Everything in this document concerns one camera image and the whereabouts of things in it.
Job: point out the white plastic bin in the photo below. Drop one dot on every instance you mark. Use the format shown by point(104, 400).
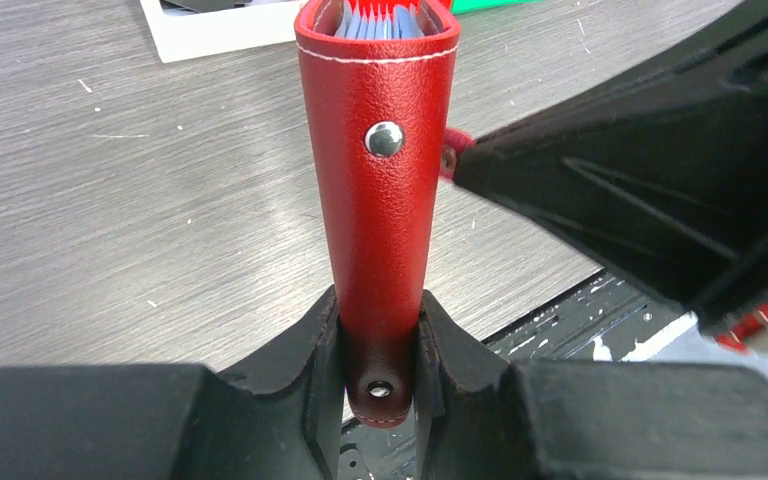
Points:
point(180, 36)

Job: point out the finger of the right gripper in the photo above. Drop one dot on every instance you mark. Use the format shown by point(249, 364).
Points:
point(659, 174)

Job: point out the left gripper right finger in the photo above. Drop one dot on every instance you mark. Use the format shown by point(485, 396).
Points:
point(481, 417)

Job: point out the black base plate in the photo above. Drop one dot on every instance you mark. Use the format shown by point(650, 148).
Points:
point(602, 318)

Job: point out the red leather card holder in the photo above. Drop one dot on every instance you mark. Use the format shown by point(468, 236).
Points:
point(377, 115)

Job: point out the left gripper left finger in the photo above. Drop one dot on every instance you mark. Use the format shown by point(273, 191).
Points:
point(276, 414)

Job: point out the green plastic bin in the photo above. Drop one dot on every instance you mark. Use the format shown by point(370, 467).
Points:
point(465, 6)

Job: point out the red plastic bin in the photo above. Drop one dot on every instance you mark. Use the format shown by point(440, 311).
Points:
point(400, 4)

